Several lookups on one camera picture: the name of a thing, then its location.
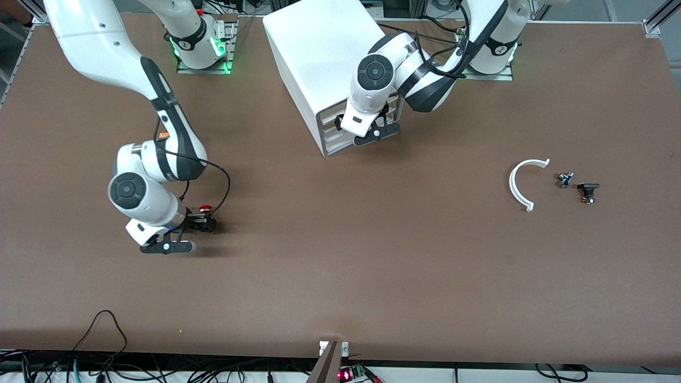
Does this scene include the white curved plastic arc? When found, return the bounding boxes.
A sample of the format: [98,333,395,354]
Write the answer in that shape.
[509,159,551,213]

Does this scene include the circuit board with red light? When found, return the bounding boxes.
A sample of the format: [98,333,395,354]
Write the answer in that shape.
[338,364,369,382]

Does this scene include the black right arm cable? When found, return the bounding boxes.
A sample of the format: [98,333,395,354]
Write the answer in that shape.
[154,120,232,216]

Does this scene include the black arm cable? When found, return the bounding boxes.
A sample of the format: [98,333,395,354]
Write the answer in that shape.
[154,120,232,216]
[410,0,474,80]

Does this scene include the black cable behind cabinet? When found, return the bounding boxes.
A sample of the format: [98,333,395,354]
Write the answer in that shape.
[372,21,469,48]

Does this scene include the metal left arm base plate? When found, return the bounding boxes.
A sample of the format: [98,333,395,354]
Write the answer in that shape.
[458,24,514,81]

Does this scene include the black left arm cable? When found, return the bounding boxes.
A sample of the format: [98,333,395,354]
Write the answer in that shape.
[410,0,474,80]

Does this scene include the black looped cable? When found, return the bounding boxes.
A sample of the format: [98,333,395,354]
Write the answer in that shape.
[71,310,129,368]

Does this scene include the tangled black cables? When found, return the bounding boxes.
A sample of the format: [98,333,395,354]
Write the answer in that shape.
[0,348,320,383]

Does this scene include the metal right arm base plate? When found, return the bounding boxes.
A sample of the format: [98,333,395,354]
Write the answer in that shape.
[177,21,237,74]

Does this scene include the grey angled post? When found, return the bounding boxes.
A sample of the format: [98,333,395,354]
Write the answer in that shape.
[306,340,342,383]

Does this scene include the black switch component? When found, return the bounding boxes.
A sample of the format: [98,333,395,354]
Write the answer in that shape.
[577,182,601,205]

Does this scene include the aluminium frame profile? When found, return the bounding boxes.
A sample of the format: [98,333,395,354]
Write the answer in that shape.
[643,0,681,36]
[0,0,55,107]

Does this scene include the black curled cable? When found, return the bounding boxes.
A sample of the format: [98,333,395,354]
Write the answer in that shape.
[535,363,587,383]

